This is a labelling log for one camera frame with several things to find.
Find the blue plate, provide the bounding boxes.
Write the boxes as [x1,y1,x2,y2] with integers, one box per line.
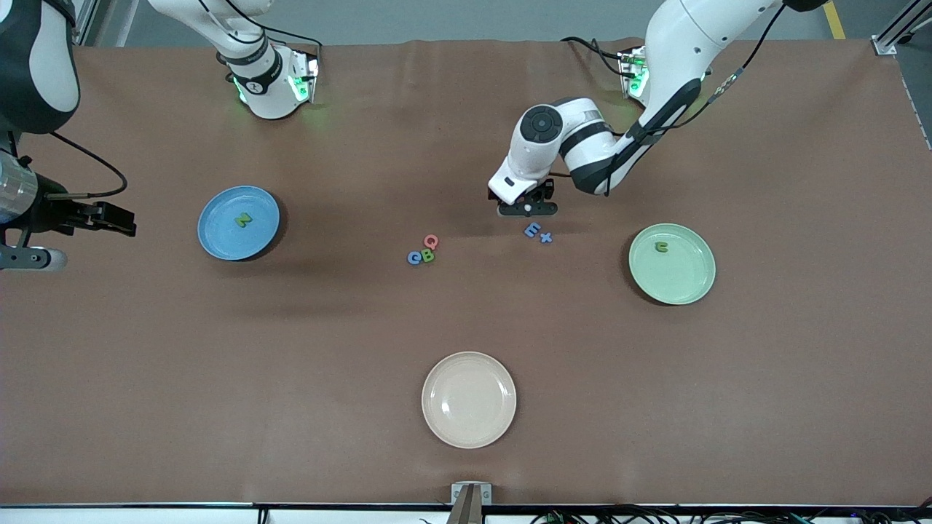
[197,185,281,262]

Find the green plate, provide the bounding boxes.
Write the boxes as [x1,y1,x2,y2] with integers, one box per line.
[628,223,717,306]

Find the cream plate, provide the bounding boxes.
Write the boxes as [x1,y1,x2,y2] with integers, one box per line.
[421,351,518,450]

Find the brown table mat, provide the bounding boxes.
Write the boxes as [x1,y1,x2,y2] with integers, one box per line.
[0,38,932,507]

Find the black left arm base cable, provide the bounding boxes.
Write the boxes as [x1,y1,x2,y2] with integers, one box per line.
[559,35,628,77]

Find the black arm base cable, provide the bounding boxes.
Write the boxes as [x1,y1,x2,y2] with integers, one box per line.
[197,0,323,77]
[559,35,628,77]

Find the aluminium frame profile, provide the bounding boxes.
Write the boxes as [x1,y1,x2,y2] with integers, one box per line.
[69,0,100,46]
[872,0,932,56]

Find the black right arm base cable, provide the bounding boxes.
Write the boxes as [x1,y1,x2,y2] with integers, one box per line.
[197,0,323,77]

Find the grey metal camera bracket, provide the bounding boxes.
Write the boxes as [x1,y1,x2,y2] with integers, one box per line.
[451,482,493,524]

